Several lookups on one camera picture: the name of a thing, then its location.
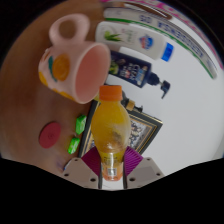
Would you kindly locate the orange-capped clear drink bottle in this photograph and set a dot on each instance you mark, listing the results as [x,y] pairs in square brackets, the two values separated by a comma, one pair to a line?
[110,126]

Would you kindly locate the pink printed mug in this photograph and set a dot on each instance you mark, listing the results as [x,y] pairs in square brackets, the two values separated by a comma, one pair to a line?
[61,66]

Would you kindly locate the framed group photo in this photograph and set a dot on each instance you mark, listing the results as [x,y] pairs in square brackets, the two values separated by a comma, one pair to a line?
[145,128]

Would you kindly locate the dark blue pump bottle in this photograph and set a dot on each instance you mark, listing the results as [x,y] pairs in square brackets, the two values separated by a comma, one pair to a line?
[130,70]

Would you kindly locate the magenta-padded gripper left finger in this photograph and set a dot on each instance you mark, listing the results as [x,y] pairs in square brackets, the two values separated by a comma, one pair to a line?
[80,171]

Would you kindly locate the white blue-capped wash bottle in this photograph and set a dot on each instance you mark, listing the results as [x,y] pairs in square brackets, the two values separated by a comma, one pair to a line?
[133,38]

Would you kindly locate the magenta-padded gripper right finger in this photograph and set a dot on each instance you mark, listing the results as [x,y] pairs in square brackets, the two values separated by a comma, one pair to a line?
[145,171]

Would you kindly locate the flat round red coaster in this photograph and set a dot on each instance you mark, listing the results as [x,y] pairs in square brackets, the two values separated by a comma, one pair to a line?
[50,135]

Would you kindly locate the long white green box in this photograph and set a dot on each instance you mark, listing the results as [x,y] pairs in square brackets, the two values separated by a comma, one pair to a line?
[140,16]

